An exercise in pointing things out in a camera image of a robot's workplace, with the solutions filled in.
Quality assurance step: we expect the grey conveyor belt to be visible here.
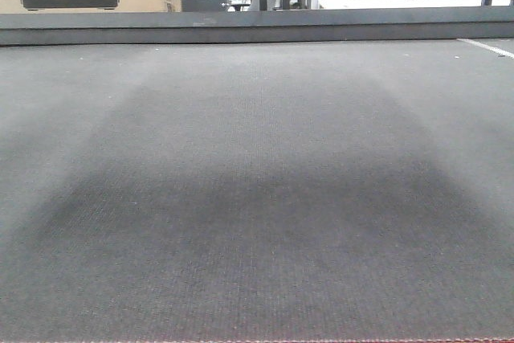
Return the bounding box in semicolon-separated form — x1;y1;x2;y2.
1;39;513;342

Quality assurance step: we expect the dark conveyor side rail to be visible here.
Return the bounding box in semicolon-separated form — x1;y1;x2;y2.
1;6;513;46

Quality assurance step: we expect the printed cardboard box background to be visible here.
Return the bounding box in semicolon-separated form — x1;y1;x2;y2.
1;0;182;14

